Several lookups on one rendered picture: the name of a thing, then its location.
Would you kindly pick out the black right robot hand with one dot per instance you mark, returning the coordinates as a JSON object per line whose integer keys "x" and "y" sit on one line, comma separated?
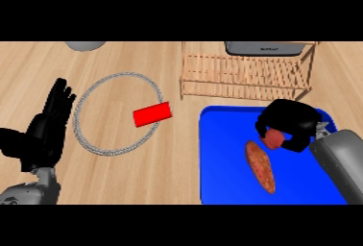
{"x": 288, "y": 120}

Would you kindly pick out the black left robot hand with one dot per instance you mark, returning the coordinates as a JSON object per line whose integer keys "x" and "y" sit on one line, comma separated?
{"x": 46, "y": 131}

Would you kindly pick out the red bell pepper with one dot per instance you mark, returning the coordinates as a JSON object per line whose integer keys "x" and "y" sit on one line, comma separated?
{"x": 273, "y": 139}

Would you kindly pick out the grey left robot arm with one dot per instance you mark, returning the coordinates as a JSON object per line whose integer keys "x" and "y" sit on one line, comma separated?
{"x": 34, "y": 189}

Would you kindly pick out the wooden tiered shelf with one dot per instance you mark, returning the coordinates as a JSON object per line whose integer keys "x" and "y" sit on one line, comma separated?
{"x": 245, "y": 75}

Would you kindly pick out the blue tray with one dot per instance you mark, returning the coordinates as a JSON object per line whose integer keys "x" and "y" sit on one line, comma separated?
{"x": 226, "y": 166}

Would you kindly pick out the red flat block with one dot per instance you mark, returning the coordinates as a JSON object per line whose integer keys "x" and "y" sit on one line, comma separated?
{"x": 152, "y": 114}

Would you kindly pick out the dark grey appliance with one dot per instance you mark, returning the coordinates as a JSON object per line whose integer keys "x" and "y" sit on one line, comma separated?
{"x": 263, "y": 48}

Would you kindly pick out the grey round object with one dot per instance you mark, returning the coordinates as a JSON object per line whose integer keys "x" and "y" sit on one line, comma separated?
{"x": 84, "y": 45}

